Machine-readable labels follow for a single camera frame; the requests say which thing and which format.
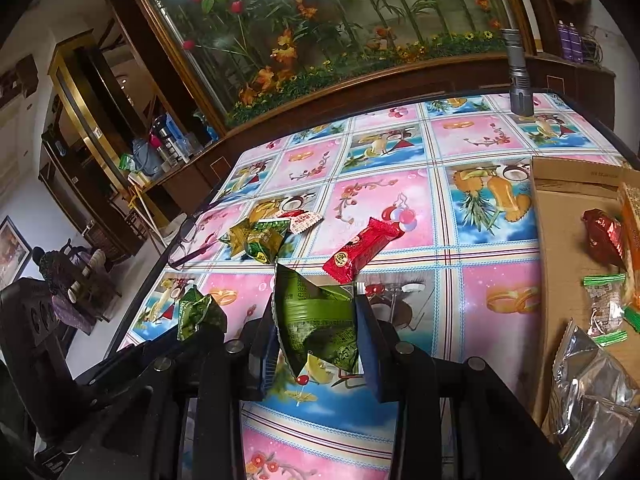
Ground orange cracker packet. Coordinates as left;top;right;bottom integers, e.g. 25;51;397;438
615;181;640;312

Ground clear cracker packet green ends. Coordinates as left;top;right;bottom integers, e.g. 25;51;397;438
582;272;640;349

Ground grey flashlight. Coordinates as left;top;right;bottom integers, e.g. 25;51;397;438
501;28;535;115

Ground wooden chair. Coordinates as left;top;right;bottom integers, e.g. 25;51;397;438
31;236;124;337

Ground glass cabinet with artificial flowers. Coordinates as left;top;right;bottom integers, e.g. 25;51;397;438
90;0;547;132

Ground bright green snack packet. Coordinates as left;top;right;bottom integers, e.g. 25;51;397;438
244;216;293;265

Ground red candy packet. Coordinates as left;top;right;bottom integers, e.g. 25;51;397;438
581;208;627;267
321;216;404;284

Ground large dark green snack packet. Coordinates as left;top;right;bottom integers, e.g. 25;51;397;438
272;262;362;377

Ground cardboard box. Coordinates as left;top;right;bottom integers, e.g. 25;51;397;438
528;155;640;480

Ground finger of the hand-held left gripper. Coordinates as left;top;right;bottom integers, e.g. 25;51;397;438
75;323;227;402

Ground blue bag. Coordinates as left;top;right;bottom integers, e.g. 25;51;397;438
131;136;164;179

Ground red white snack packet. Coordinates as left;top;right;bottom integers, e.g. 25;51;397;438
279;211;322;235

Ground green gold snack packet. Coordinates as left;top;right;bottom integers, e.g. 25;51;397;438
219;219;257;259

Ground gold framed glass cabinet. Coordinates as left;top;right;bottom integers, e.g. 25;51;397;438
46;29;167;262

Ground framed picture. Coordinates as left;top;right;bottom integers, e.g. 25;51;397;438
0;215;32;292

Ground black rimmed table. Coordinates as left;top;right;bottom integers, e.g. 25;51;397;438
112;85;640;480

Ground steel thermos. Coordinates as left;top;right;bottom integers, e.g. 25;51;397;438
162;129;182;164

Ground blue spray bottle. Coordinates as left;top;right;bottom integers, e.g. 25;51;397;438
192;111;219;144

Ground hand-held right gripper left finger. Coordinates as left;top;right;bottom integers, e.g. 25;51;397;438
65;294;282;480

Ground purple eyeglasses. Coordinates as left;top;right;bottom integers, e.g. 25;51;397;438
166;211;222;272

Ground silver foil snack packet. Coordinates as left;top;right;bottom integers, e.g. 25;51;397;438
549;318;634;412
541;393;640;480

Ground yellow broom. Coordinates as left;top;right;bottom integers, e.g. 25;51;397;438
126;189;169;247

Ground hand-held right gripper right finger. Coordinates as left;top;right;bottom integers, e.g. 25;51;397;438
355;295;576;480

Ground small dark green snack packet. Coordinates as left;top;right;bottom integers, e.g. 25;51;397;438
176;284;229;344

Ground blue pitcher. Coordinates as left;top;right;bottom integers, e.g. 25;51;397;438
164;111;189;159

